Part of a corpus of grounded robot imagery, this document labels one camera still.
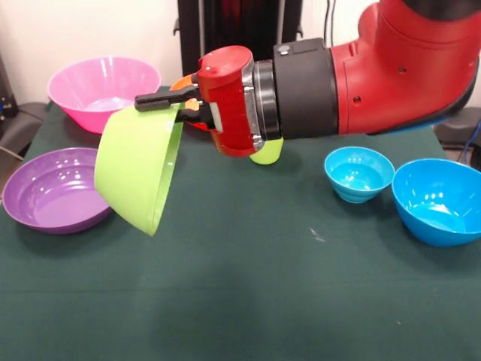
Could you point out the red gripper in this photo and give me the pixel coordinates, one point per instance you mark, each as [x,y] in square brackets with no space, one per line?
[229,109]

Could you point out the green bowl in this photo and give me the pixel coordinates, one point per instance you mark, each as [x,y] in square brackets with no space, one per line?
[131,169]

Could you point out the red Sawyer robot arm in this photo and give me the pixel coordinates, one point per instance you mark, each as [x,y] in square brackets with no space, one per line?
[376,86]

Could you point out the orange bowl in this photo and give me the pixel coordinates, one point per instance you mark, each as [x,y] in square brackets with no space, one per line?
[183,82]

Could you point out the large pink bowl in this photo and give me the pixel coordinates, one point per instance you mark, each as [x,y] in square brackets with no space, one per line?
[101,82]

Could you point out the green cup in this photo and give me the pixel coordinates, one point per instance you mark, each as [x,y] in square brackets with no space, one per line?
[268,152]

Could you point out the purple bowl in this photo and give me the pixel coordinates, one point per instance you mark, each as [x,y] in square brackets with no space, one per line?
[49,195]

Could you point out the dark grey stand base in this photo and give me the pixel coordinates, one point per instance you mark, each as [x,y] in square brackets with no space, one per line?
[462,131]
[22,124]

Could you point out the black device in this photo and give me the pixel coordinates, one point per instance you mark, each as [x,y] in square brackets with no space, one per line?
[5,94]

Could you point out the small blue bowl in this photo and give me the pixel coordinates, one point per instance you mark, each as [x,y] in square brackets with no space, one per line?
[357,176]

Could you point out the dark green tablecloth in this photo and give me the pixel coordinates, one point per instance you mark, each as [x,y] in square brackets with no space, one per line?
[263,282]

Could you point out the large blue bowl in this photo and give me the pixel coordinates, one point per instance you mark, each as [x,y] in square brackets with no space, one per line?
[432,195]

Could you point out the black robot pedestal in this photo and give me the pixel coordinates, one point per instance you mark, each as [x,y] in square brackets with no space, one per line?
[233,26]

